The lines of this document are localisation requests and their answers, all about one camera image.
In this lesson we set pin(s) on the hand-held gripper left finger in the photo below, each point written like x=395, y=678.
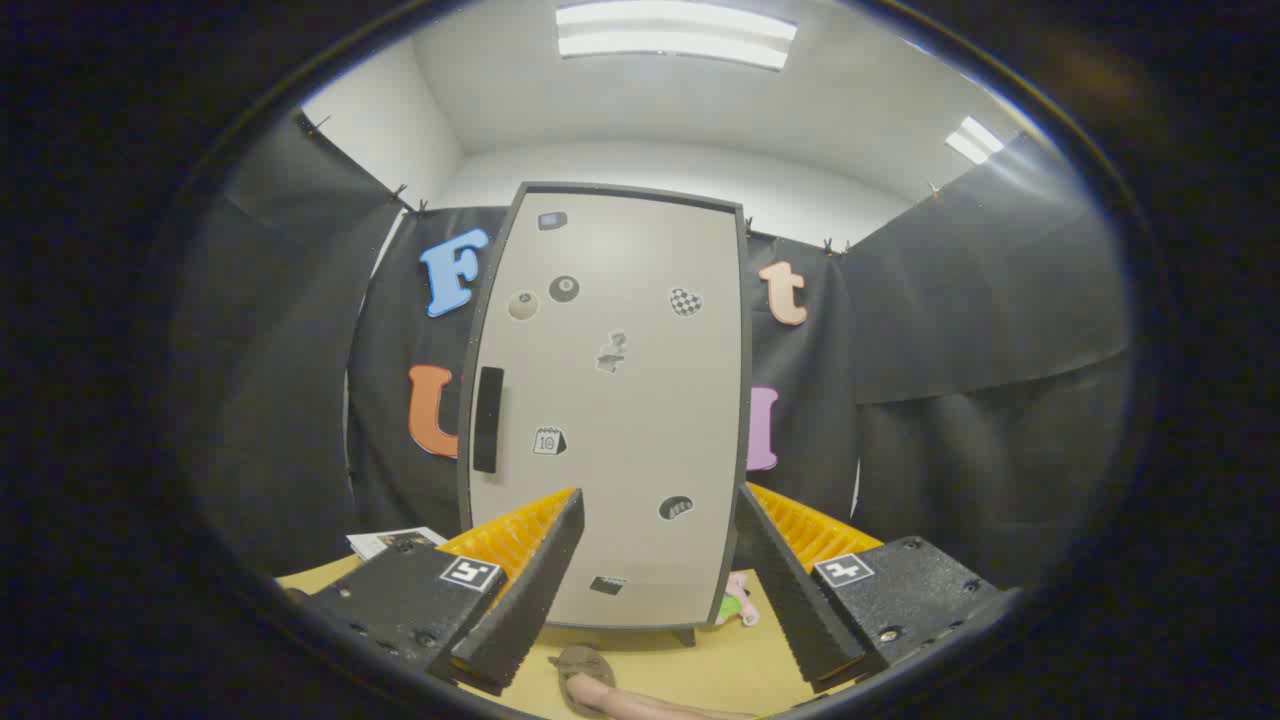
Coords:
x=520, y=600

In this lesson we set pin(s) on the black backdrop cloth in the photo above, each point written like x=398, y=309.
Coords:
x=950, y=400

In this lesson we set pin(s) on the large ceiling light panel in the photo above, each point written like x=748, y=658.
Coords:
x=675, y=35

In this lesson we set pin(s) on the grey shoe cabinet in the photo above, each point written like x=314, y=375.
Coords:
x=686, y=635

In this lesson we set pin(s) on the light grey shoe cabinet door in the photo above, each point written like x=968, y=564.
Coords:
x=620, y=420

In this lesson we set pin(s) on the pink and green plush toy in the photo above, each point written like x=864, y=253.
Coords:
x=735, y=603

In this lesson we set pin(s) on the small ceiling light panel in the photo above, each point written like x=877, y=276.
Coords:
x=975, y=140

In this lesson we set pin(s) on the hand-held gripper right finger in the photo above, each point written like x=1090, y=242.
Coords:
x=790, y=600

